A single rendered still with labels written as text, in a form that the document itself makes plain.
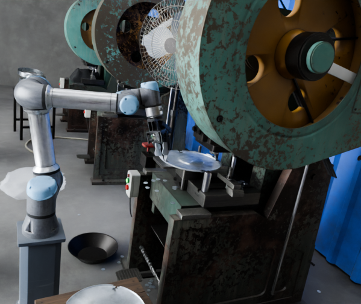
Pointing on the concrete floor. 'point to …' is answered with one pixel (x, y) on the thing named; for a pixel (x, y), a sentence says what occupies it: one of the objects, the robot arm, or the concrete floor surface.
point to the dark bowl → (93, 247)
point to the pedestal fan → (163, 33)
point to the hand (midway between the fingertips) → (164, 158)
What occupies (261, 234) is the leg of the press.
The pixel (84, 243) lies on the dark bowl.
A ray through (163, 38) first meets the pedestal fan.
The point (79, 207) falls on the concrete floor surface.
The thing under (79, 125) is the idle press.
